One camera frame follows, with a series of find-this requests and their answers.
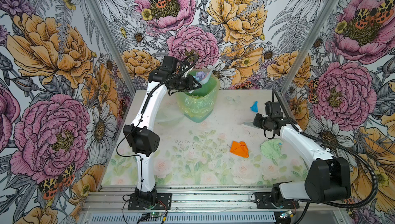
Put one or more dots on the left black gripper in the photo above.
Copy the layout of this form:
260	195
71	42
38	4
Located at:
190	79

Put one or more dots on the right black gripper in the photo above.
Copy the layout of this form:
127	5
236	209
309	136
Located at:
256	121

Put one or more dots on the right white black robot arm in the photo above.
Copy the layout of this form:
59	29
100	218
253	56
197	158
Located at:
327	179

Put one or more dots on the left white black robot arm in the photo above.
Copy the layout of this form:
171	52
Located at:
140	133

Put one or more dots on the purple crumpled paper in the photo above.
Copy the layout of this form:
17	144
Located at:
200	75

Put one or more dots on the large orange crumpled paper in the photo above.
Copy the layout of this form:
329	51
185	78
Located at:
240	149

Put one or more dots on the dark blue paper scrap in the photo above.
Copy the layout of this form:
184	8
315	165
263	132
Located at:
254	107

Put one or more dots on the green paper scrap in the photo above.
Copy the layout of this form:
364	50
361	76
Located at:
272	150

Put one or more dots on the yellow plastic bin liner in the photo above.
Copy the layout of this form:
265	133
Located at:
200	100

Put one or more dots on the green trash bin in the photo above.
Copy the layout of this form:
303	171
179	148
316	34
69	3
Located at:
200	100

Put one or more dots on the left aluminium corner post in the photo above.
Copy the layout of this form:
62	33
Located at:
95	10

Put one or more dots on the aluminium corner post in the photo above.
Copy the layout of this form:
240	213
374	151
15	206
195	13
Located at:
304	50
95	10

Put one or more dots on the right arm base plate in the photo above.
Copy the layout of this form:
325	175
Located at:
266	200

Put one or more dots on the aluminium front rail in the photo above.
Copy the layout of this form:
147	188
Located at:
109	199

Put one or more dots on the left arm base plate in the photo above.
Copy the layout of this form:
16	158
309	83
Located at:
144	202

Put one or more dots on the right aluminium corner post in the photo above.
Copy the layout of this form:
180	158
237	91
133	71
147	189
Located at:
304	50

